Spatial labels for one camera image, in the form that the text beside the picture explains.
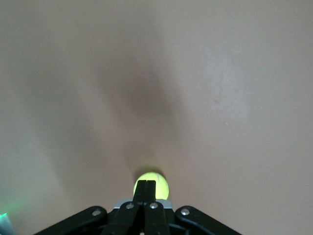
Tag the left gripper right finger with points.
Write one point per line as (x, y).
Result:
(156, 220)

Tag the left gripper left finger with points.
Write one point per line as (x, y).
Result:
(137, 215)

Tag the yellow-green tennis ball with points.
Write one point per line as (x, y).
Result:
(161, 188)

